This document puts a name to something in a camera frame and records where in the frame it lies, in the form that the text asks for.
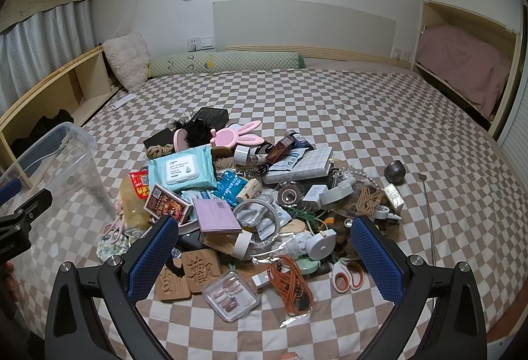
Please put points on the blue jar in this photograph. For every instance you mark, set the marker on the blue jar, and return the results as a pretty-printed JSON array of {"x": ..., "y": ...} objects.
[{"x": 298, "y": 139}]

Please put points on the person's left hand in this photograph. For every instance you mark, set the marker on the person's left hand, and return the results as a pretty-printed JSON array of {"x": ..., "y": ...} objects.
[{"x": 7, "y": 279}]

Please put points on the floral fabric pouch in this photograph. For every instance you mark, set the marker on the floral fabric pouch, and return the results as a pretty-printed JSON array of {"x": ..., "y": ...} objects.
[{"x": 112, "y": 250}]

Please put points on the white paper strip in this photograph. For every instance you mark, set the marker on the white paper strip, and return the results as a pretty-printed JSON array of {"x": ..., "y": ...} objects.
[{"x": 123, "y": 101}]

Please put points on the red-brown playing card box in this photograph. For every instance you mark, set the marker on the red-brown playing card box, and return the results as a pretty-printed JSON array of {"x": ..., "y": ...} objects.
[{"x": 167, "y": 205}]

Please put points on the purple card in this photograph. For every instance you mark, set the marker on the purple card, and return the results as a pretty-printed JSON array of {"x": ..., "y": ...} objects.
[{"x": 216, "y": 215}]

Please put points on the beige compact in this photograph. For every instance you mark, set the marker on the beige compact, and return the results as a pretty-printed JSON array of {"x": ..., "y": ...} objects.
[{"x": 295, "y": 226}]

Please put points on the white grid notebook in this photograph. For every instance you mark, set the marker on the white grid notebook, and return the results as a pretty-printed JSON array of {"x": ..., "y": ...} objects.
[{"x": 301, "y": 166}]

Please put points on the wooden headboard rail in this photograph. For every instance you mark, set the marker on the wooden headboard rail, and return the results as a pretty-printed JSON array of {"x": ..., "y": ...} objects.
[{"x": 330, "y": 54}]

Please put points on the grey round knob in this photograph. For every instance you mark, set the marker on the grey round knob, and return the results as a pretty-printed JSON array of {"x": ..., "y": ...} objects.
[{"x": 395, "y": 171}]

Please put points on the clear zip bag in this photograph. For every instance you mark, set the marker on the clear zip bag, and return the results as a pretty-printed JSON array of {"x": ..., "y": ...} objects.
[{"x": 350, "y": 211}]

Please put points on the pink blanket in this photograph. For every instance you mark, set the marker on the pink blanket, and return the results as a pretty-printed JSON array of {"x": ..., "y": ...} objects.
[{"x": 462, "y": 63}]

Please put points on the blue packet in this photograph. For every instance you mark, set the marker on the blue packet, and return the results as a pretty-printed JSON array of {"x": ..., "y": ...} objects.
[{"x": 233, "y": 189}]

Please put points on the pink rabbit mirror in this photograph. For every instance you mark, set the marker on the pink rabbit mirror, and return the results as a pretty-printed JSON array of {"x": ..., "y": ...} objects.
[{"x": 231, "y": 135}]

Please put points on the red snack packet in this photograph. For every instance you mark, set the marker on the red snack packet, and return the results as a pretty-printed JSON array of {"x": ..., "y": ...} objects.
[{"x": 138, "y": 184}]

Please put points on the white mop yarn bundle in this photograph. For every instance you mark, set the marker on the white mop yarn bundle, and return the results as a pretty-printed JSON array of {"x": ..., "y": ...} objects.
[{"x": 297, "y": 246}]

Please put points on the white slatted door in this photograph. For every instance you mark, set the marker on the white slatted door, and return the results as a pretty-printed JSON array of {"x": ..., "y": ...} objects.
[{"x": 515, "y": 149}]

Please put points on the pink scissors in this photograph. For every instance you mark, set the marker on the pink scissors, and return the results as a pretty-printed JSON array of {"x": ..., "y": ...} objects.
[{"x": 114, "y": 230}]

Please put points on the clear plastic container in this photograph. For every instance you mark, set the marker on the clear plastic container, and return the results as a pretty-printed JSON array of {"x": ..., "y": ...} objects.
[{"x": 49, "y": 186}]

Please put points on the white round tape measure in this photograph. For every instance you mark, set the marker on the white round tape measure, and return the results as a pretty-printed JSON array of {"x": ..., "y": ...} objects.
[{"x": 322, "y": 245}]

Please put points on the orange white scissors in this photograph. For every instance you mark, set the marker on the orange white scissors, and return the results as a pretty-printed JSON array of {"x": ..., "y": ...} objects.
[{"x": 342, "y": 279}]

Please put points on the small white tape roll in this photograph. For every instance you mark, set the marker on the small white tape roll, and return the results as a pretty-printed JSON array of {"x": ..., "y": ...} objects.
[{"x": 242, "y": 156}]

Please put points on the teal wet wipes pack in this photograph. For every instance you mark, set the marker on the teal wet wipes pack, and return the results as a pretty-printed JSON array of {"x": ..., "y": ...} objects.
[{"x": 181, "y": 168}]

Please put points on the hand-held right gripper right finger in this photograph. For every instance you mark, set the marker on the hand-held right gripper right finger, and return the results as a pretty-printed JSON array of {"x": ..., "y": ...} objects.
[{"x": 377, "y": 261}]

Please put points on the mint green case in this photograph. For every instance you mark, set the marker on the mint green case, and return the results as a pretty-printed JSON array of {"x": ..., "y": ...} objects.
[{"x": 307, "y": 266}]

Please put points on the fluffy white pillow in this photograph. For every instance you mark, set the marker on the fluffy white pillow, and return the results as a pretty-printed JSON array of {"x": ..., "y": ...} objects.
[{"x": 126, "y": 61}]

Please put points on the brown tape roll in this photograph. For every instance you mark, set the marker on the brown tape roll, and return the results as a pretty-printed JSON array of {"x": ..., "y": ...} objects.
[{"x": 290, "y": 196}]

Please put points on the small white box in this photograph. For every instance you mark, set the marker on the small white box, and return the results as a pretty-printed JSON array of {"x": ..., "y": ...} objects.
[{"x": 249, "y": 190}]

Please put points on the gold white box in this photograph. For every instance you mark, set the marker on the gold white box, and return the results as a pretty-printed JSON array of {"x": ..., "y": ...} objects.
[{"x": 394, "y": 199}]

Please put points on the brown leather insole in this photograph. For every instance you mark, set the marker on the brown leather insole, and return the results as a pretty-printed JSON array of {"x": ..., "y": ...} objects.
[{"x": 247, "y": 267}]

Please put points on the clear fake nail box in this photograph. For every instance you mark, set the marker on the clear fake nail box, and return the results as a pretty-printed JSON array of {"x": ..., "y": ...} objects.
[{"x": 231, "y": 296}]

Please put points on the small black box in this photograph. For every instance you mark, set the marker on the small black box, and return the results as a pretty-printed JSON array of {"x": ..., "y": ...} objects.
[{"x": 159, "y": 138}]

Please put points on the black cloth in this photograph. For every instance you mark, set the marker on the black cloth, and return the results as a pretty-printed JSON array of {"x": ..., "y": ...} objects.
[{"x": 45, "y": 129}]

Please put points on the white tape dispenser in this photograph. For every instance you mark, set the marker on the white tape dispenser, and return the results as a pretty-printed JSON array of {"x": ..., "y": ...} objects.
[{"x": 336, "y": 193}]

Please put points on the grey curtain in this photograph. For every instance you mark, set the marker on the grey curtain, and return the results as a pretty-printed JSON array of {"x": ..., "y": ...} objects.
[{"x": 41, "y": 38}]

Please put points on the amber translucent case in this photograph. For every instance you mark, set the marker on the amber translucent case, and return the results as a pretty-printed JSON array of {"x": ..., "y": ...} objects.
[{"x": 134, "y": 211}]

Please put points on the green clip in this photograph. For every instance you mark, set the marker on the green clip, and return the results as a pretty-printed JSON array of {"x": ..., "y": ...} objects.
[{"x": 305, "y": 216}]

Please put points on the pink round compact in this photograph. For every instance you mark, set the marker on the pink round compact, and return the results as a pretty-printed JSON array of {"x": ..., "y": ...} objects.
[{"x": 180, "y": 139}]

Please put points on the brown fur scarf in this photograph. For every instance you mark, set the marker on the brown fur scarf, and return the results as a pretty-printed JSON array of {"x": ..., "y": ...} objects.
[{"x": 383, "y": 234}]

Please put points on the white plastic hook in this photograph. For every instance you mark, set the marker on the white plastic hook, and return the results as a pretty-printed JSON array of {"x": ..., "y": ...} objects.
[{"x": 385, "y": 213}]

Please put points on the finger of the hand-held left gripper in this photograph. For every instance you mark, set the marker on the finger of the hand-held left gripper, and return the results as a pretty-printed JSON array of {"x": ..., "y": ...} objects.
[
  {"x": 33, "y": 204},
  {"x": 8, "y": 190}
]

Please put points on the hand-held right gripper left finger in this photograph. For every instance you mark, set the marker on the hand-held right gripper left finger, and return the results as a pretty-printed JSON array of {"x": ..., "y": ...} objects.
[{"x": 150, "y": 261}]

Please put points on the clear toothpick holder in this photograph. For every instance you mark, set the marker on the clear toothpick holder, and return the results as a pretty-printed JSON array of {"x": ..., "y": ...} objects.
[{"x": 220, "y": 246}]

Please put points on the black feather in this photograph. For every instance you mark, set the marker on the black feather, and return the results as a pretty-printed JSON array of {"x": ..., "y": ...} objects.
[{"x": 198, "y": 129}]

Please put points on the green bolster pillow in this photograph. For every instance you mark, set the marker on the green bolster pillow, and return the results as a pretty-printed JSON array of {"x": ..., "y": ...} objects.
[{"x": 231, "y": 64}]

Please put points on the white wall outlet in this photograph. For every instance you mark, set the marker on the white wall outlet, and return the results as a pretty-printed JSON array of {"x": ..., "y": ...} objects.
[{"x": 400, "y": 54}]

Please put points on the wooden bedside shelf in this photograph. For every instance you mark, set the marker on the wooden bedside shelf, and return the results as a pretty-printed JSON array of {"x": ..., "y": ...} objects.
[{"x": 53, "y": 83}]

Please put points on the carved wooden block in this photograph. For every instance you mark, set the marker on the carved wooden block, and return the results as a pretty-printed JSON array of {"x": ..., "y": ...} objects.
[
  {"x": 173, "y": 281},
  {"x": 202, "y": 269}
]

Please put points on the white charger adapter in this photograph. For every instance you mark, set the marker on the white charger adapter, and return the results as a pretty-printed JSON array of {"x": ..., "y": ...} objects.
[{"x": 315, "y": 197}]

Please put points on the beaded tiara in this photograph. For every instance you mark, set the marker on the beaded tiara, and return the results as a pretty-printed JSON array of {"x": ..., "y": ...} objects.
[{"x": 363, "y": 174}]

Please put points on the metal telescopic rod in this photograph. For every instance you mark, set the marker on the metal telescopic rod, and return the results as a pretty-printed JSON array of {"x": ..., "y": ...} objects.
[{"x": 429, "y": 219}]

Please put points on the brown box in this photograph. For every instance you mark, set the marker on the brown box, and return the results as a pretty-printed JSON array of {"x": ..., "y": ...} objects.
[{"x": 278, "y": 151}]

